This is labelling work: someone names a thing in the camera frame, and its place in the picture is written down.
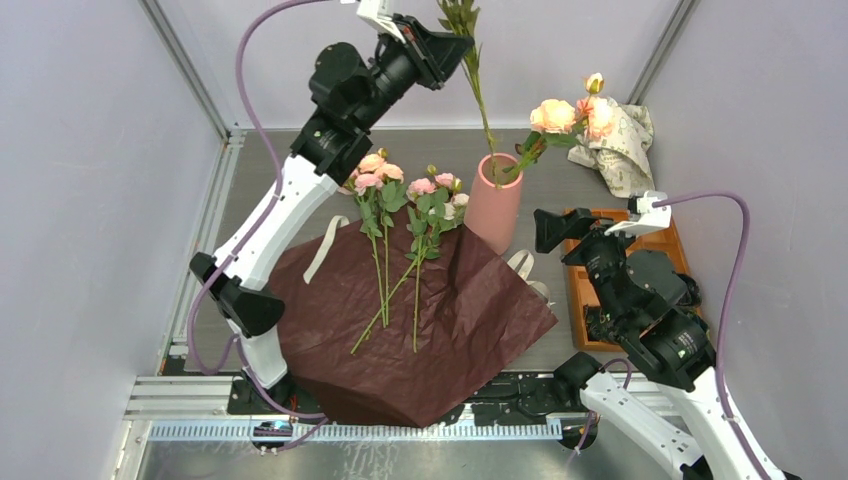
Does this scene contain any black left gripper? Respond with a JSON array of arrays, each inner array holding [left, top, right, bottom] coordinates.
[[352, 13, 474, 133]]

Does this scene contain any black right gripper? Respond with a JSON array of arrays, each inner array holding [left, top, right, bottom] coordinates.
[[532, 204, 647, 323]]

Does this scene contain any green leafy stem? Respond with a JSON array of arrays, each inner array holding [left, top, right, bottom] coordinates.
[[437, 0, 502, 189]]

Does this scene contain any cream printed ribbon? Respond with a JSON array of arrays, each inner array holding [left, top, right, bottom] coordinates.
[[507, 249, 551, 305]]

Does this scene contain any peach rose stem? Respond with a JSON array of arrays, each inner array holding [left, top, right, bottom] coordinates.
[[495, 72, 614, 181]]

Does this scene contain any pink artificial flower bouquet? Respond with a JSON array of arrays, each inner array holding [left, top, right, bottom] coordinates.
[[340, 149, 469, 353]]

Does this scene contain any dark red wrapping paper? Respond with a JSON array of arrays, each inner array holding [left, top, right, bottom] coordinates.
[[269, 222, 557, 427]]

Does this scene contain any short cream ribbon strip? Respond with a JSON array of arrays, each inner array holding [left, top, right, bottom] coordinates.
[[302, 215, 350, 284]]

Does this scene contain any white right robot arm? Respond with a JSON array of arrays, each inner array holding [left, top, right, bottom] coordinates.
[[534, 206, 792, 479]]

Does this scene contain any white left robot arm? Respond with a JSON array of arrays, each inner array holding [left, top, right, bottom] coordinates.
[[190, 14, 474, 413]]

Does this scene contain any pink cylindrical vase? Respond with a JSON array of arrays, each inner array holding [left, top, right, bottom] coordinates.
[[464, 153, 524, 255]]

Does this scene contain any orange wooden compartment tray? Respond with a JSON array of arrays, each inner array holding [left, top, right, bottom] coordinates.
[[566, 222, 691, 353]]

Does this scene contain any rolled dark tie, green pattern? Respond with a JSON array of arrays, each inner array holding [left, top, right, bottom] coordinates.
[[583, 305, 617, 344]]

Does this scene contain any rolled dark patterned tie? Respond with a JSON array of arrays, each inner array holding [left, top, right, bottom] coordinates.
[[676, 272, 702, 309]]

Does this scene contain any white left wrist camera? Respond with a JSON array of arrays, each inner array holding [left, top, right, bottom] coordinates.
[[341, 0, 406, 44]]

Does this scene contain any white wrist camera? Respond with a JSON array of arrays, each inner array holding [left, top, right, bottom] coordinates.
[[604, 190, 672, 238], [341, 0, 406, 44]]

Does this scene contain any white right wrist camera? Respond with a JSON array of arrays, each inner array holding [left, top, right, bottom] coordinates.
[[604, 190, 672, 238]]

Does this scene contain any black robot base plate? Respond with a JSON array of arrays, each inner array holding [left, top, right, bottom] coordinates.
[[225, 371, 588, 426]]

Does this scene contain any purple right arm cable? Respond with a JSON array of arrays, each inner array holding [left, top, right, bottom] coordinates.
[[563, 191, 773, 480]]

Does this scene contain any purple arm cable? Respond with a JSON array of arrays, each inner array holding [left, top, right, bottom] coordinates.
[[185, 0, 333, 454], [563, 191, 773, 480]]

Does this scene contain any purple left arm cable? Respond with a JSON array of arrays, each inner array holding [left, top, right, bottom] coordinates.
[[185, 0, 333, 454]]

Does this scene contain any aluminium frame rail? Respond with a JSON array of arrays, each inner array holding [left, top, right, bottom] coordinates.
[[122, 374, 727, 442]]

